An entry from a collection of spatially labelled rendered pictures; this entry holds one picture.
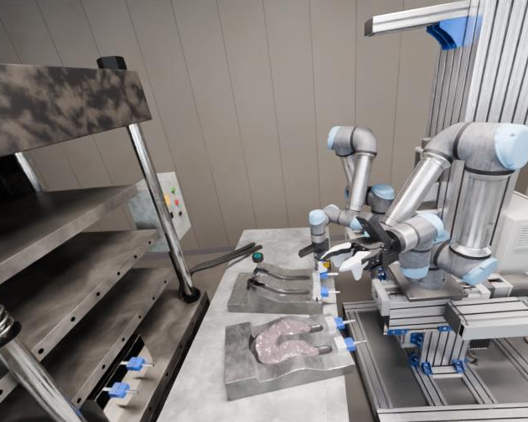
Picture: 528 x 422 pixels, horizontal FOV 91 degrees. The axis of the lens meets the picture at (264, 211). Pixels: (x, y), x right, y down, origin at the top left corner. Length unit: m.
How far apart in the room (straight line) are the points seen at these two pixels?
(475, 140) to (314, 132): 2.08
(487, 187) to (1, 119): 1.29
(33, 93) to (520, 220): 1.74
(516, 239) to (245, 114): 2.30
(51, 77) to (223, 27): 2.08
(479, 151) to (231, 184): 2.48
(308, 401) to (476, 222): 0.85
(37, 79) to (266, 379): 1.20
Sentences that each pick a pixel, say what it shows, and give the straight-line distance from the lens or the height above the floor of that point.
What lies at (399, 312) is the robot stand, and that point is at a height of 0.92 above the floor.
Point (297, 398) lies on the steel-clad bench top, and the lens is 1.21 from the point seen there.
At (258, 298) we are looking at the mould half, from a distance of 1.39.
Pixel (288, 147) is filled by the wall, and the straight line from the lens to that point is 2.89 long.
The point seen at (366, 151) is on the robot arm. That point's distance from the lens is 1.29.
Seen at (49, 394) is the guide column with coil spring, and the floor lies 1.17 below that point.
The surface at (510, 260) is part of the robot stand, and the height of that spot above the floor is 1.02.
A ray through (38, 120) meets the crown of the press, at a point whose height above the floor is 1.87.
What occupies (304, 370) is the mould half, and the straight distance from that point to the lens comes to 1.16.
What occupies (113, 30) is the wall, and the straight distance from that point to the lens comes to 3.22.
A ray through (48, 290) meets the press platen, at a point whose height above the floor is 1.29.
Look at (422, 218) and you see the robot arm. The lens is 0.85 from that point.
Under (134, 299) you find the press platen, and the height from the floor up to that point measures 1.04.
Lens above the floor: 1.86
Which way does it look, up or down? 25 degrees down
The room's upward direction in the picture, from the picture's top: 9 degrees counter-clockwise
